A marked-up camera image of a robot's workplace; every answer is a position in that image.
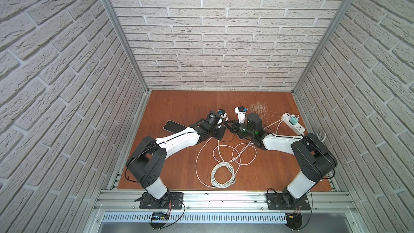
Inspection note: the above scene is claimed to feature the white charging cable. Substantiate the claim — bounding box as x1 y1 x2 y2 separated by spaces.
212 114 300 166
194 135 237 189

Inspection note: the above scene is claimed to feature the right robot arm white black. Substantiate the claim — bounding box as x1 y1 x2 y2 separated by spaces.
226 113 337 209

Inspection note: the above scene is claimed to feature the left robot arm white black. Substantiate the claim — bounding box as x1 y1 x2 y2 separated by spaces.
126 109 226 200

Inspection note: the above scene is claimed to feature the phone with grey case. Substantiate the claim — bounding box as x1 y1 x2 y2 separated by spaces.
163 120 187 134

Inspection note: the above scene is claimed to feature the teal USB charger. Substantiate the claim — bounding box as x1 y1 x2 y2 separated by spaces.
289 116 299 125

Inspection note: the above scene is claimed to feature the white power strip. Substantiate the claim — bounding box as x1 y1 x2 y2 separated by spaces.
281 113 306 135

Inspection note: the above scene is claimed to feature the left controller board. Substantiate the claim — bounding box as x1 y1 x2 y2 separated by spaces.
151 212 170 222

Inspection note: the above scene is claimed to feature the controller board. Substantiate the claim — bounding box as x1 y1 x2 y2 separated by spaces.
151 212 170 222
285 214 303 231

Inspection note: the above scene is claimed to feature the right controller board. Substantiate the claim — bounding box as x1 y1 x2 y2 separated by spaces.
285 214 303 231

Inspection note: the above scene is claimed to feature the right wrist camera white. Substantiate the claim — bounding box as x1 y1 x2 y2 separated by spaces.
235 106 248 124

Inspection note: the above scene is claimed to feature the grey power strip cord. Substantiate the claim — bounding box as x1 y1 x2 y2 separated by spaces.
300 129 327 145

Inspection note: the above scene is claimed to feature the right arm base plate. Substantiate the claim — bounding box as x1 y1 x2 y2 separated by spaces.
266 192 311 211

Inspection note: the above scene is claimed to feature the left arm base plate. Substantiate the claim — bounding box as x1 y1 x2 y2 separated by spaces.
135 192 184 210

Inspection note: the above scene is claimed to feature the aluminium front rail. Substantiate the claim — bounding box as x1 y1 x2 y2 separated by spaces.
93 190 358 224

